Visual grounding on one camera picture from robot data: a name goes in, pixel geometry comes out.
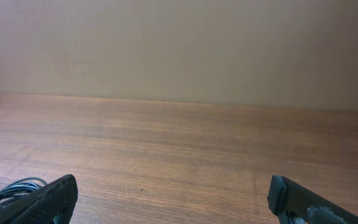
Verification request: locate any black cable bundle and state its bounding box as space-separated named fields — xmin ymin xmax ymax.
xmin=0 ymin=177 xmax=48 ymax=218

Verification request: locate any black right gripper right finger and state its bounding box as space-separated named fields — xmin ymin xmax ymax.
xmin=267 ymin=175 xmax=358 ymax=224

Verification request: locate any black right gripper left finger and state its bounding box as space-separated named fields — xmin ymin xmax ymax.
xmin=0 ymin=174 xmax=78 ymax=224

